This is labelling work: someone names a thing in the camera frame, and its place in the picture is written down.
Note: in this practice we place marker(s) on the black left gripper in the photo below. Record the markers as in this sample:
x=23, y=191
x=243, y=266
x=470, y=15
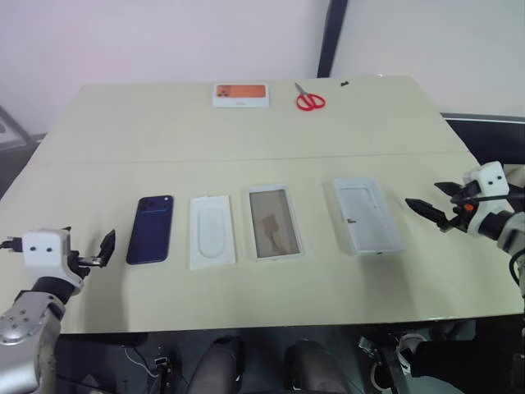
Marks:
x=82, y=262

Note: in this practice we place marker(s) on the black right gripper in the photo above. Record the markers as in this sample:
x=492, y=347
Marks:
x=459, y=217

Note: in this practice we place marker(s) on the dark blue smartphone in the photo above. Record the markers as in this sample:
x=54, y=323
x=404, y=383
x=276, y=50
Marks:
x=149, y=230

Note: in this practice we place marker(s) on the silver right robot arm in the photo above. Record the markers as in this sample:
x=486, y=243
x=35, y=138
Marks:
x=510, y=234

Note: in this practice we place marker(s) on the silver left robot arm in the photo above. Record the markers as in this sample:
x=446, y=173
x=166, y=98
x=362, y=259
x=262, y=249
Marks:
x=20, y=324

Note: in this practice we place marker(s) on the white phone box lid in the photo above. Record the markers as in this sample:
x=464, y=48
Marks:
x=369, y=217

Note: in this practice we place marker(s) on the white tray with brown card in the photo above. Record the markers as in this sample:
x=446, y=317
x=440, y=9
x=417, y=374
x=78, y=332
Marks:
x=272, y=221

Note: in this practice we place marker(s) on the white box with orange print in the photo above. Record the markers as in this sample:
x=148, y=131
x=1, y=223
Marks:
x=242, y=92

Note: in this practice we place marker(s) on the black glossy furniture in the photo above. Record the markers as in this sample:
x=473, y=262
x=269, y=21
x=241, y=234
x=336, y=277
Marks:
x=492, y=135

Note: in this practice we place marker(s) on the white moulded insert tray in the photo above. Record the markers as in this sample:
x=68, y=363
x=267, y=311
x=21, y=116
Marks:
x=213, y=230

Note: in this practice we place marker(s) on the grey metal rack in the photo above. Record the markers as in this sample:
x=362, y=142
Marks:
x=8, y=131

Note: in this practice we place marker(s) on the dark rounded shape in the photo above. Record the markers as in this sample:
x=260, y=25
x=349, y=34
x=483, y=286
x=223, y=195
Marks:
x=316, y=369
x=219, y=365

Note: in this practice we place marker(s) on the black upright pole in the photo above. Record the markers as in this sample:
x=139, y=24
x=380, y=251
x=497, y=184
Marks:
x=330, y=41

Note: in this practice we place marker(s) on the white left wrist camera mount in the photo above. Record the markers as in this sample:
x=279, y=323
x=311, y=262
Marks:
x=41, y=246

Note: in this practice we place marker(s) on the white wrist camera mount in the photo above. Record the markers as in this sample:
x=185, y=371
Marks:
x=41, y=246
x=490, y=176

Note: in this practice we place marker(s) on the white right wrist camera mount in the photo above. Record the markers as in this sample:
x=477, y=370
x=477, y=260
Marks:
x=490, y=176

